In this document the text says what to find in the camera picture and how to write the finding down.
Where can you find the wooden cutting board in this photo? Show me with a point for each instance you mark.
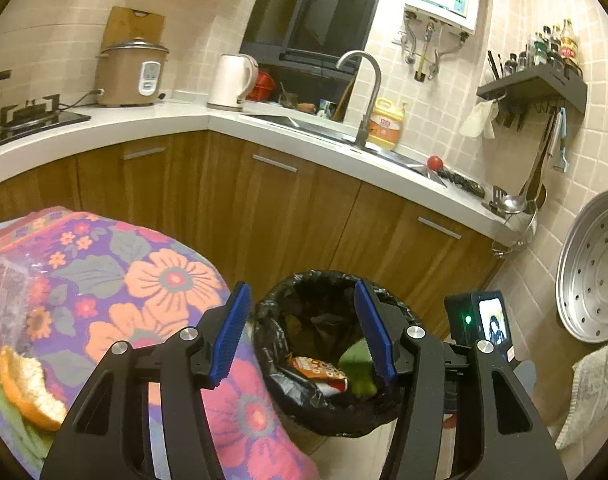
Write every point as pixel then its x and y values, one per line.
pixel 124 24

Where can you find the white electric kettle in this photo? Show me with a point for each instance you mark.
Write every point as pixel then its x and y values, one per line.
pixel 235 77

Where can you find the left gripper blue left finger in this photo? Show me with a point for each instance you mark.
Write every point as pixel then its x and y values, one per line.
pixel 223 330

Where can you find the orange panda snack bag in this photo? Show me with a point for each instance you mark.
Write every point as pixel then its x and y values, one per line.
pixel 328 379

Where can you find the round steel steamer tray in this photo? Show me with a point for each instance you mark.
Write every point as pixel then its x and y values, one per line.
pixel 582 274

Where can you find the red basket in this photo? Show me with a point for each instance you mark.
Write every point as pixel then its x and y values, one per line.
pixel 263 88

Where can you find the steel ladle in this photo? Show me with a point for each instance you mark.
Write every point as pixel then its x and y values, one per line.
pixel 514 204

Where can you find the grey towel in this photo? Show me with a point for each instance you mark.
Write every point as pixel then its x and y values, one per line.
pixel 589 397

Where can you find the black gas stove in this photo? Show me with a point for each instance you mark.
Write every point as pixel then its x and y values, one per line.
pixel 35 117

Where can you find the wooden base cabinets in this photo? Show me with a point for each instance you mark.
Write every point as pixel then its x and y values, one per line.
pixel 261 215

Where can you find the yellow detergent bottle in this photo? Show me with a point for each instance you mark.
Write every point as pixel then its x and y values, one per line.
pixel 386 123

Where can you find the wire strainer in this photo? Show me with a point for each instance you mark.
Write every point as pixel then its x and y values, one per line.
pixel 523 227

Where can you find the steel sink faucet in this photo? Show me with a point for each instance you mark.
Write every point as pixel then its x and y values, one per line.
pixel 361 105

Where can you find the black-lined trash bin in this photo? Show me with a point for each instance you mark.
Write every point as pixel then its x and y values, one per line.
pixel 312 315

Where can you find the red tomato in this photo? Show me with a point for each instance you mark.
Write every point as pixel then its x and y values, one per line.
pixel 434 163

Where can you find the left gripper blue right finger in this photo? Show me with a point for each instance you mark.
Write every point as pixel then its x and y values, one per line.
pixel 380 344

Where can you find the orange peel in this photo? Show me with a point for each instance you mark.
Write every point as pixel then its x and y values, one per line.
pixel 24 384

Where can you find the brown rice cooker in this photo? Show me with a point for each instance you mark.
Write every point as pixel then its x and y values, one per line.
pixel 130 73

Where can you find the dark window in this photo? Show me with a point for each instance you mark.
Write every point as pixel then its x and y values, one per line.
pixel 312 33

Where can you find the black wall shelf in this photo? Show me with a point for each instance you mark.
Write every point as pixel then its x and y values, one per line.
pixel 537 84

